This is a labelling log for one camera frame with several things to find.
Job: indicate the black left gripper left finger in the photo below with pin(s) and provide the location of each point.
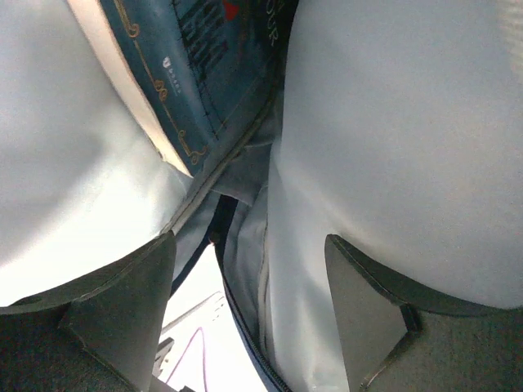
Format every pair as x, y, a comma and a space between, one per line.
99, 332

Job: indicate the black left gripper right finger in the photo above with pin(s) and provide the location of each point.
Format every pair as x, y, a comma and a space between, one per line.
399, 335

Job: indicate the navy blue student backpack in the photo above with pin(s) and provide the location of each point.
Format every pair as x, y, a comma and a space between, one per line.
396, 125

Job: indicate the Nineteen Eighty-Four paperback book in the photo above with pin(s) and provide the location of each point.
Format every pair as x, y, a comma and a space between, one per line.
194, 74

